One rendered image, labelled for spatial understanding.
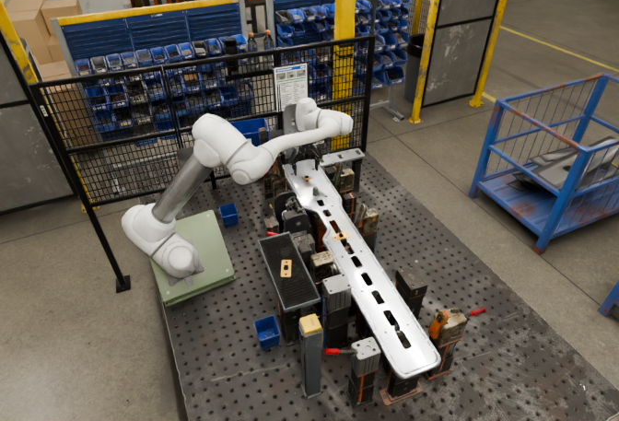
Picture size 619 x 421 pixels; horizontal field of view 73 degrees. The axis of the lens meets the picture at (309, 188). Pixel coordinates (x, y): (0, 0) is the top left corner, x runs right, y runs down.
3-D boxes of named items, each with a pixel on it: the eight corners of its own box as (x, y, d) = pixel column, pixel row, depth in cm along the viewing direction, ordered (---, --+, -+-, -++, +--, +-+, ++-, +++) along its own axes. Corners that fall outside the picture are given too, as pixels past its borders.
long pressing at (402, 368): (451, 361, 149) (452, 359, 148) (395, 383, 143) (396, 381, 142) (314, 158, 251) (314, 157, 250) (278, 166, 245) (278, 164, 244)
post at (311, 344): (323, 393, 170) (324, 332, 142) (306, 400, 168) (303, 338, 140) (317, 376, 175) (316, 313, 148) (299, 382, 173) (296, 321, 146)
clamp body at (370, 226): (378, 263, 224) (384, 215, 202) (357, 269, 221) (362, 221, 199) (370, 251, 231) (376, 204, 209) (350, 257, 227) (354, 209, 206)
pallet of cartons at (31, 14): (104, 99, 540) (75, 14, 475) (35, 110, 517) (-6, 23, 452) (103, 65, 628) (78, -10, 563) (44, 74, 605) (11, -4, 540)
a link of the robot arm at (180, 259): (181, 285, 199) (181, 285, 179) (152, 260, 198) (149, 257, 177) (204, 259, 205) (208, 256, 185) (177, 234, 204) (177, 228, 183)
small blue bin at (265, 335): (282, 345, 187) (281, 333, 181) (261, 352, 184) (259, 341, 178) (274, 325, 195) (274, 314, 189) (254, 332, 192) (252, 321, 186)
